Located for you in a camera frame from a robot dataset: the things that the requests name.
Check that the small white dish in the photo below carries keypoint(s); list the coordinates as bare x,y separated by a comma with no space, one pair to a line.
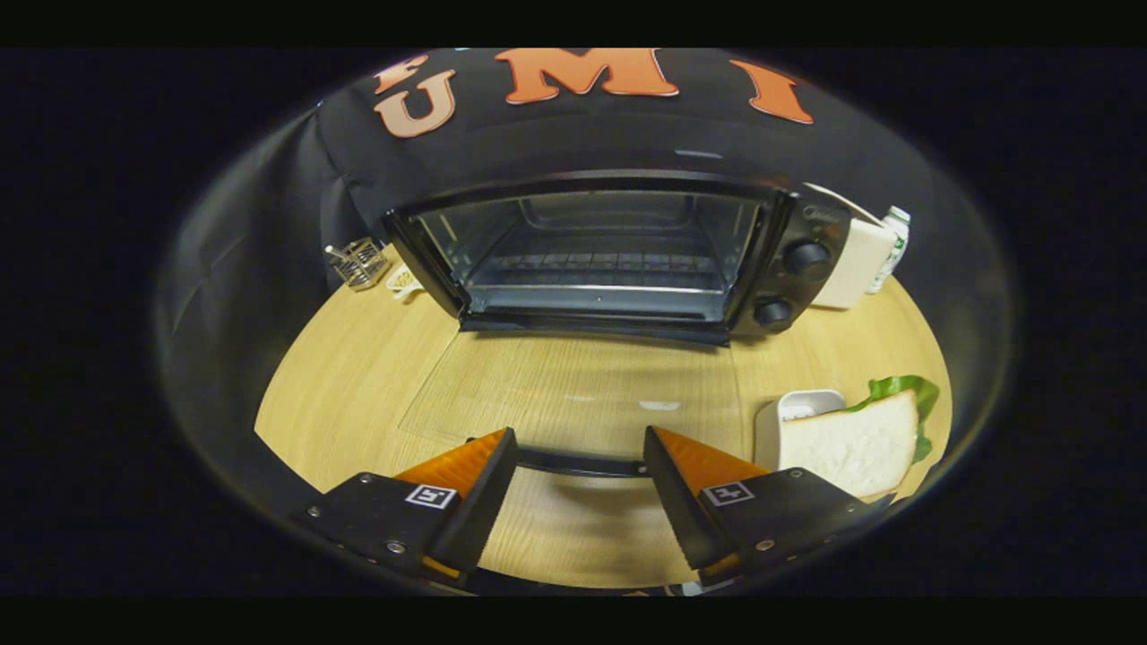
403,282

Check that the white pop-up toaster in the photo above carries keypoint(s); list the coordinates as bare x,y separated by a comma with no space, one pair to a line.
856,264

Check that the white plastic tray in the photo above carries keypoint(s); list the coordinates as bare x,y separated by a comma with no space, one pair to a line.
789,408

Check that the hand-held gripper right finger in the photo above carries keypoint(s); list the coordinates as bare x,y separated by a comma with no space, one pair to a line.
676,506

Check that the black toaster oven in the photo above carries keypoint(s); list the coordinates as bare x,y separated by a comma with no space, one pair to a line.
811,235

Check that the black backdrop cloth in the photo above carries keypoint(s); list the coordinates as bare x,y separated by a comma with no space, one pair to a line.
573,134

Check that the white bread lettuce sandwich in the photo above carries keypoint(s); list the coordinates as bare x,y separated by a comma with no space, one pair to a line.
851,443

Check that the clear plastic bottle green label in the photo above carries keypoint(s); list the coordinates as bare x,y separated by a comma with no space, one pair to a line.
892,246

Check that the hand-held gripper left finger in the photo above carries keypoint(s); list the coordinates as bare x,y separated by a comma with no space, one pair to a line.
479,511

